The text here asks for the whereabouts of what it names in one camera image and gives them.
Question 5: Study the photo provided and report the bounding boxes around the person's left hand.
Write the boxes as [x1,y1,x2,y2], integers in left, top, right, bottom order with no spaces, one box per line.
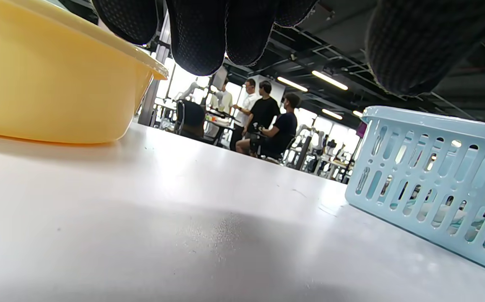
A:
[91,0,485,96]

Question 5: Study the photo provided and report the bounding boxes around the grey monitor screen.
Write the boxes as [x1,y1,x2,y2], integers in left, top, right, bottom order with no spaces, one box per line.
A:
[212,66,229,91]

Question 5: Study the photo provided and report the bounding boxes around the black office chair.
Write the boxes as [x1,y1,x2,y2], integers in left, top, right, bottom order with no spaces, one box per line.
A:
[175,99,206,141]

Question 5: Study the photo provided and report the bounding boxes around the ceiling light tubes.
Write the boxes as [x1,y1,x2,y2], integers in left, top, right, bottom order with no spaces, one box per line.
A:
[277,69,365,120]

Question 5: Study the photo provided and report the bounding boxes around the yellow plastic basin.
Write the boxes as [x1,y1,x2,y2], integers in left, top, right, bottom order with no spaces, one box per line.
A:
[0,0,169,144]

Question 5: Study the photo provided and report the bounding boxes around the light blue plastic basket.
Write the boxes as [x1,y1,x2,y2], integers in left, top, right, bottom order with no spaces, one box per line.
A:
[345,106,485,279]

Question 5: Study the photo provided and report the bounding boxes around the upright aluminium post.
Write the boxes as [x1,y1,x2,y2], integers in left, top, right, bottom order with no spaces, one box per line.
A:
[138,10,172,126]

